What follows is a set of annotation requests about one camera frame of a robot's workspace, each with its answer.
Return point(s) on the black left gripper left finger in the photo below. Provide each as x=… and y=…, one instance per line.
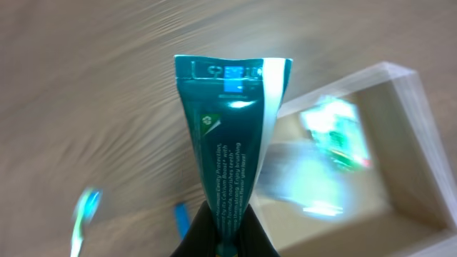
x=200, y=240

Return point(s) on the blue disposable razor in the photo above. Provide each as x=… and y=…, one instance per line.
x=182, y=219

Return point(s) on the green toothbrush with cap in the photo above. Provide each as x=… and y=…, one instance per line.
x=84, y=211

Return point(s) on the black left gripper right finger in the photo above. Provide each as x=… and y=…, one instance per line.
x=252, y=239

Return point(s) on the teal toothpaste tube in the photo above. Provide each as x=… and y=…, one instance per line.
x=231, y=107

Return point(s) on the green soap pack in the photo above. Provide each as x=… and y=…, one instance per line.
x=335, y=127

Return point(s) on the white cardboard box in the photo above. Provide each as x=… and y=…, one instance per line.
x=403, y=205

